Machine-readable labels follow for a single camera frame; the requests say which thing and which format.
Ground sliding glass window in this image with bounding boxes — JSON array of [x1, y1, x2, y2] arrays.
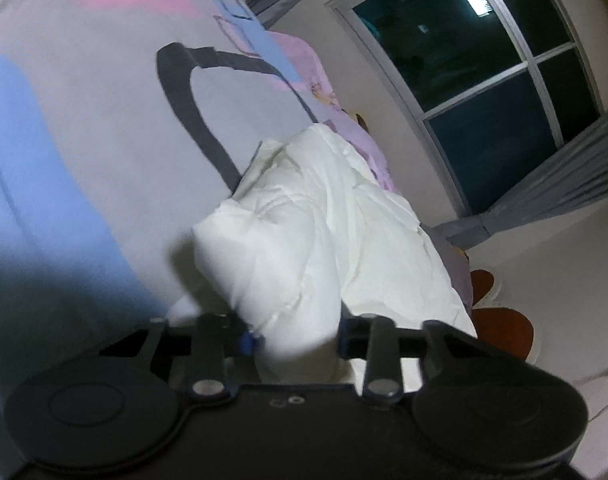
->
[[325, 0, 605, 217]]

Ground white and brown headboard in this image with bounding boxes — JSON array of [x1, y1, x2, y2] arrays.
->
[[468, 267, 538, 367]]

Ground white wall cable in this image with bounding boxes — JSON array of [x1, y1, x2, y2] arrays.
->
[[572, 364, 608, 387]]

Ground white puffer jacket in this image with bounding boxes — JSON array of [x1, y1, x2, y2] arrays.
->
[[166, 122, 479, 397]]

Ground pile of folded clothes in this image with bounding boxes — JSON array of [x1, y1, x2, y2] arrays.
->
[[431, 222, 475, 313]]

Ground pink pillow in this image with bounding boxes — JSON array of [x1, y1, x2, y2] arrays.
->
[[268, 31, 401, 196]]

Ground patterned bed sheet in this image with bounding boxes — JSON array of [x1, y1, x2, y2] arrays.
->
[[0, 0, 329, 411]]

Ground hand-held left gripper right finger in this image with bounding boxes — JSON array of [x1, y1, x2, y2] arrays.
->
[[336, 313, 460, 403]]

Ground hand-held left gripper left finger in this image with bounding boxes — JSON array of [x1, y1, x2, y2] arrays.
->
[[134, 312, 265, 402]]

